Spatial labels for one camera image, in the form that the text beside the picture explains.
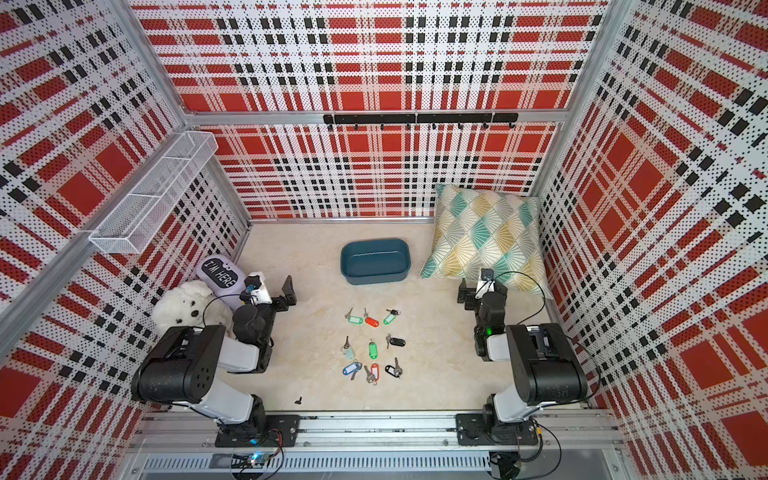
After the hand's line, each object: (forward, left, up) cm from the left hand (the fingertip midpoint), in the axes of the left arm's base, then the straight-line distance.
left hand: (280, 277), depth 90 cm
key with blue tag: (-24, -23, -12) cm, 35 cm away
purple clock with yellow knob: (+1, +19, -2) cm, 19 cm away
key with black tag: (-16, -35, -11) cm, 40 cm away
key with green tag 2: (-18, -28, -13) cm, 36 cm away
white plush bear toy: (-12, +19, +6) cm, 23 cm away
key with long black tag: (-24, -36, -12) cm, 45 cm away
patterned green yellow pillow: (+16, -62, +4) cm, 64 cm away
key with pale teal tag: (-19, -21, -11) cm, 30 cm away
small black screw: (-32, -9, -11) cm, 35 cm away
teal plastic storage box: (+15, -27, -12) cm, 33 cm away
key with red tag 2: (-25, -29, -11) cm, 40 cm away
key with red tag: (-9, -27, -12) cm, 31 cm away
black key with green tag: (-8, -33, -12) cm, 36 cm away
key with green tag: (-8, -22, -12) cm, 26 cm away
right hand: (+1, -63, -3) cm, 63 cm away
